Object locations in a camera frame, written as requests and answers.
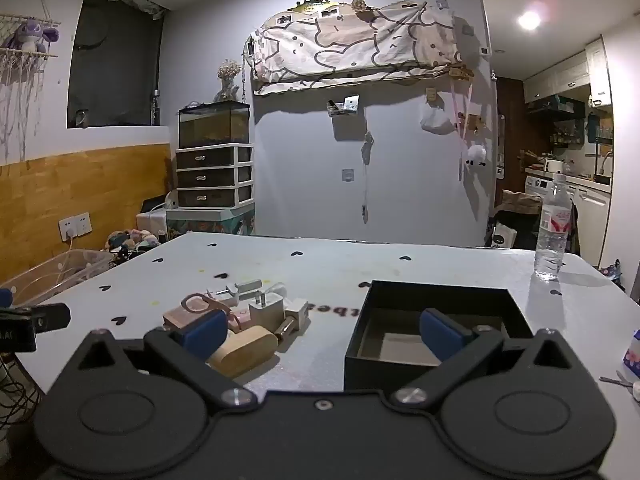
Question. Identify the white hanging pouch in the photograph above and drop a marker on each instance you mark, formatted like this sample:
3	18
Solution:
436	120

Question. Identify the purple plush toy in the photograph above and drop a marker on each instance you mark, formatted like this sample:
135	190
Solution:
30	35

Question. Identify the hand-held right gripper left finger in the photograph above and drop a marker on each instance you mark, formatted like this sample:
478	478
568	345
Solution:
206	334

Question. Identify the oval wooden case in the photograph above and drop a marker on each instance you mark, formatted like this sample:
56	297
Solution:
245	352

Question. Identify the white hanging plush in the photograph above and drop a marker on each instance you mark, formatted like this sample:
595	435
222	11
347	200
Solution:
475	156

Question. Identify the macrame wall hanging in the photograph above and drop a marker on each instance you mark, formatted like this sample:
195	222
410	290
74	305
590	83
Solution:
20	75

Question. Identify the dark covered window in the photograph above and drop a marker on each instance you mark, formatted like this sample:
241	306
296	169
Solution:
115	60

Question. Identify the white kettle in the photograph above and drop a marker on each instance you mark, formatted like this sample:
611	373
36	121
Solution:
553	166

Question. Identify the gold crown ornament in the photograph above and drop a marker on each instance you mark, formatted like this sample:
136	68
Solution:
311	4

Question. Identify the clear plastic storage bin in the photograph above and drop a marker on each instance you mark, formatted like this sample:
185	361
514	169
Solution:
55	272

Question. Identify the pile of plush toys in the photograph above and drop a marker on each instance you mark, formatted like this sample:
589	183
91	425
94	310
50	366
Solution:
131	242

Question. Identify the round ceiling light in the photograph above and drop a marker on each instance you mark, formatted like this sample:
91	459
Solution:
530	20

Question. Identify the printed cartoon cloth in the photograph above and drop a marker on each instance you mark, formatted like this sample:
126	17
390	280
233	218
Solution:
350	50

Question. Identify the white washing machine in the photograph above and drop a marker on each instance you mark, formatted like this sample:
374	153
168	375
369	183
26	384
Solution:
542	187

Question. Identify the glass fish tank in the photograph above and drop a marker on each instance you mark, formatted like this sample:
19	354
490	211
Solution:
215	125

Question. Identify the small white power adapter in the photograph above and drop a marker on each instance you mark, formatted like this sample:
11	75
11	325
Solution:
299	312

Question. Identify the blue and white tissue box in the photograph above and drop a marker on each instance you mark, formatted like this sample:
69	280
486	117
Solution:
632	355

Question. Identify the dried flower bouquet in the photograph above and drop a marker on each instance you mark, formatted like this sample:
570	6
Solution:
229	72

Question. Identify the clear plastic water bottle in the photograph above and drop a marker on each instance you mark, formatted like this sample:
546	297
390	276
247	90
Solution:
552	230

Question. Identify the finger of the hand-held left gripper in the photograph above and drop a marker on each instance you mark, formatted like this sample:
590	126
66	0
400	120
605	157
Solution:
50	317

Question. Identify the crumpled white tissue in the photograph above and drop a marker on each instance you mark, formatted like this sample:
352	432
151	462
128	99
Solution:
636	391

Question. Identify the white plastic drawer unit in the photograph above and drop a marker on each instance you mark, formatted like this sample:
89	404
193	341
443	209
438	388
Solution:
215	176

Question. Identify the white bag with face print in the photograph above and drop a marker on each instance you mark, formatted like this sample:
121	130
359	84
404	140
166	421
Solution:
504	236

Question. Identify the black box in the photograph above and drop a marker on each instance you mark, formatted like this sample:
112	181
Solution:
400	355

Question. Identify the white wall outlet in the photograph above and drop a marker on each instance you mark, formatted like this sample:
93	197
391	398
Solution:
75	226

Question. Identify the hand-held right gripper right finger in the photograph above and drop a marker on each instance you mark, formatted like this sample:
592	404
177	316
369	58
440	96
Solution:
441	334

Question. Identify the brown fabric bag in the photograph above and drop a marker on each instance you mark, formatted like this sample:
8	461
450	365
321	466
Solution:
520	202

